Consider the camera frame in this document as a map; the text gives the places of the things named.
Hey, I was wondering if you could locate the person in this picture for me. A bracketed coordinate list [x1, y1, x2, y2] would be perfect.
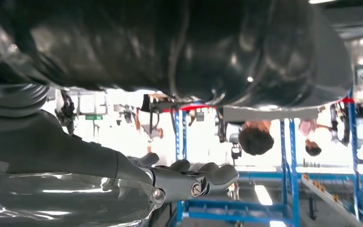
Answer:
[298, 118, 332, 157]
[238, 120, 275, 157]

